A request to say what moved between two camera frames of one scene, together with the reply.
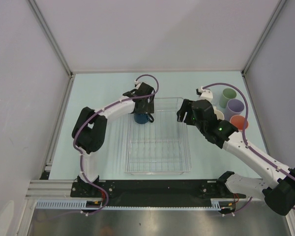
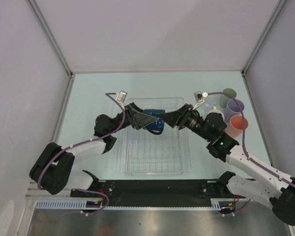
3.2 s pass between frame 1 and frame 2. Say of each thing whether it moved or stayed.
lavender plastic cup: stayed
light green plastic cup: stayed
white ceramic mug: stayed
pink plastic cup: stayed
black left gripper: moved
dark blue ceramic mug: moved
